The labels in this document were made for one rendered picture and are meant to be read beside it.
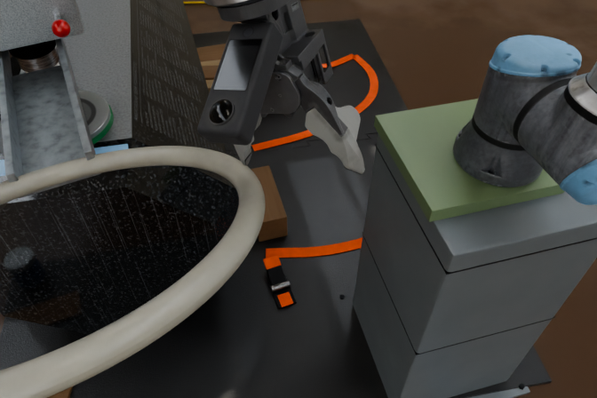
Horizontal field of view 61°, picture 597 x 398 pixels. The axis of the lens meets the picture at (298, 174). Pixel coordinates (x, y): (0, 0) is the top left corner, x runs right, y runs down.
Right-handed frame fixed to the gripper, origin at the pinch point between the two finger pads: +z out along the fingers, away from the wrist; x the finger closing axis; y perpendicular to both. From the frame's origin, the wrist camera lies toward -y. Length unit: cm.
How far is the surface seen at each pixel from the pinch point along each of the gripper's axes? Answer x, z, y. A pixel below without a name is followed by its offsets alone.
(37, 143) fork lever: 52, 1, 3
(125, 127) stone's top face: 72, 20, 36
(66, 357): 4.7, -5.2, -28.4
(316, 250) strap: 60, 107, 78
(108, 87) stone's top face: 87, 15, 47
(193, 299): 0.2, -2.3, -19.7
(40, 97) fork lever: 61, -2, 14
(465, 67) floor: 32, 113, 233
